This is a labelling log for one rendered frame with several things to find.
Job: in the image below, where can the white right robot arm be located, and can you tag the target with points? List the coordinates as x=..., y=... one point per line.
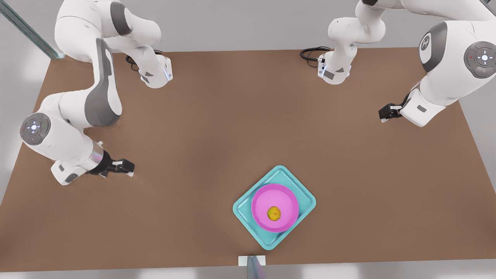
x=73, y=112

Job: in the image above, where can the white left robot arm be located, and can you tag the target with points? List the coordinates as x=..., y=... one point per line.
x=445, y=77

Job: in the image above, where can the pink round plate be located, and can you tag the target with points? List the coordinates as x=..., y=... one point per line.
x=274, y=207

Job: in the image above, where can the teal square tray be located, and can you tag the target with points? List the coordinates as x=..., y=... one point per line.
x=274, y=207

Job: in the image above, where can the orange fruit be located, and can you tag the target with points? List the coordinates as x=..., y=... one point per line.
x=274, y=213

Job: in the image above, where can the silver frame post with foot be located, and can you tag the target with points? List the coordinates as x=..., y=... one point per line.
x=252, y=265

